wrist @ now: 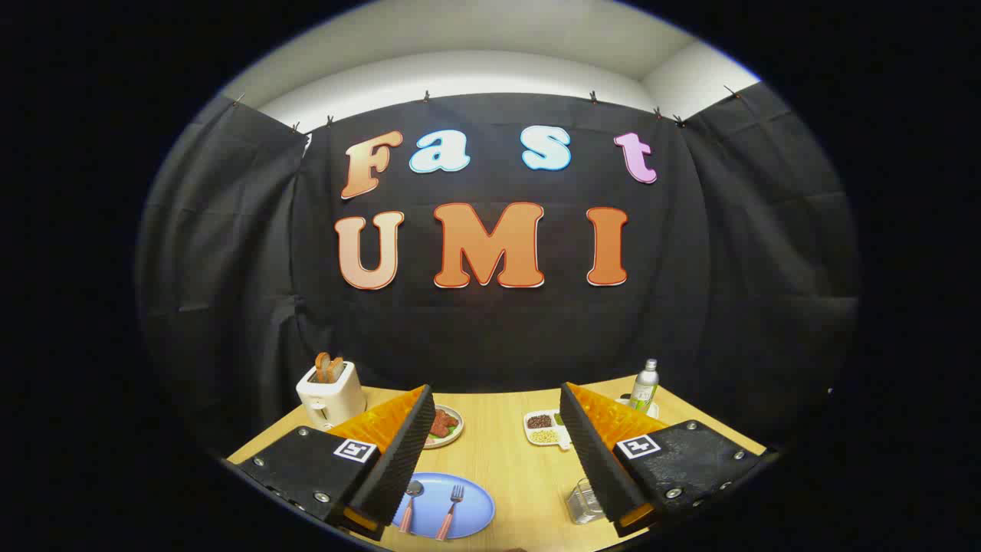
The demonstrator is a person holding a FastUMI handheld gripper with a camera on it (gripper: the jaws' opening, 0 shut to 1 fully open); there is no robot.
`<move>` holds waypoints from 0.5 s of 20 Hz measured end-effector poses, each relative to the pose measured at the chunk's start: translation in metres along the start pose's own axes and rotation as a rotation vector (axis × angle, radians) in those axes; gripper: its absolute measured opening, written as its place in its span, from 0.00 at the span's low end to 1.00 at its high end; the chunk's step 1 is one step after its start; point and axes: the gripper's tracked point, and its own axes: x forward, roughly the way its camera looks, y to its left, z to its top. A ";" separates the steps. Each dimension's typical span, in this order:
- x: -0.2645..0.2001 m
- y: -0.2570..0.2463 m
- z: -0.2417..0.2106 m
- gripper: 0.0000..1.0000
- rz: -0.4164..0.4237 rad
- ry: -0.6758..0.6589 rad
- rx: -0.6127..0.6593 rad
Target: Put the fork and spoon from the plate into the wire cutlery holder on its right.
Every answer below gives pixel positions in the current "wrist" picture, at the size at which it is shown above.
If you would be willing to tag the blue round plate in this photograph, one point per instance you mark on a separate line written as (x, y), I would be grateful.
(475, 506)

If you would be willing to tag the oval beige food plate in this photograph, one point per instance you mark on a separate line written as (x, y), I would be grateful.
(454, 438)

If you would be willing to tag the silver bottle with green label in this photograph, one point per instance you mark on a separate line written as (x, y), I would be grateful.
(644, 383)

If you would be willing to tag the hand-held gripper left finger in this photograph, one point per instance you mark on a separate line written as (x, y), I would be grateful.
(402, 460)

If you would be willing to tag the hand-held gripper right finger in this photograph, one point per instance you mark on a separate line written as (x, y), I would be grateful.
(594, 460)

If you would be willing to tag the small white square dish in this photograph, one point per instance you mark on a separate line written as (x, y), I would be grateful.
(622, 401)

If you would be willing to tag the brown toast slice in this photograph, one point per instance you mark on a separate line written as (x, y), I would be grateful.
(322, 365)
(336, 369)

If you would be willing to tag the white divided tray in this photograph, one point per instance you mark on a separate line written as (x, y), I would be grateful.
(562, 438)

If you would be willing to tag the cream white toaster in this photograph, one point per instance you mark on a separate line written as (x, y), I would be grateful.
(333, 399)

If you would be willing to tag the perforated metal cutlery basket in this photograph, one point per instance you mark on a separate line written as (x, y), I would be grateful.
(584, 502)

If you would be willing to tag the pile of yellow soybeans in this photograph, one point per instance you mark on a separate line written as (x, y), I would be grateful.
(544, 436)

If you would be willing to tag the large brown meat piece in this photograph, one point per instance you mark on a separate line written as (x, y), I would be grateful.
(440, 428)

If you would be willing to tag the small brown meat piece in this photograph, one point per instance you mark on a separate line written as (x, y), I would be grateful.
(449, 417)

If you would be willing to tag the pile of dark red beans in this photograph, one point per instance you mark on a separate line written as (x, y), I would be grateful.
(539, 421)

